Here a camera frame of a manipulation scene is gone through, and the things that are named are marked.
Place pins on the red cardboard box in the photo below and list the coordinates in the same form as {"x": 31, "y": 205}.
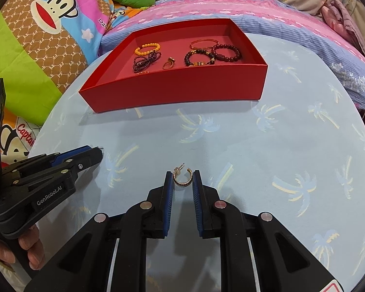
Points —
{"x": 170, "y": 91}

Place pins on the thin rose gold bangle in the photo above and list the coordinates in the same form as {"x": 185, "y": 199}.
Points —
{"x": 194, "y": 45}

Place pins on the folded pink cloth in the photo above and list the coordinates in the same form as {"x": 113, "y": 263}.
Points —
{"x": 343, "y": 21}

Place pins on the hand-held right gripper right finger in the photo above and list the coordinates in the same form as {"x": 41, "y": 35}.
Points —
{"x": 197, "y": 206}

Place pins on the light blue palm tablecloth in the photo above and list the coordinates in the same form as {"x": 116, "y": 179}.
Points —
{"x": 261, "y": 146}

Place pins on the pink blue striped quilt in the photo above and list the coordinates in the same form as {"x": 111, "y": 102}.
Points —
{"x": 292, "y": 21}

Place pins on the gold hoop earring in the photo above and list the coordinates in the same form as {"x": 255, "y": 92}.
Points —
{"x": 182, "y": 184}

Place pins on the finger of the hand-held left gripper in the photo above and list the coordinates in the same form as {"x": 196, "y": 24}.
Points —
{"x": 79, "y": 151}
{"x": 91, "y": 159}

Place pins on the person's left hand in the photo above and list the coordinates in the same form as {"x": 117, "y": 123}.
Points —
{"x": 30, "y": 249}

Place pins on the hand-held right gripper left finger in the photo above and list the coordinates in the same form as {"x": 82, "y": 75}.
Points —
{"x": 168, "y": 206}

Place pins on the monkey print blanket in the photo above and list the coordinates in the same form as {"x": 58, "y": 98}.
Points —
{"x": 33, "y": 51}

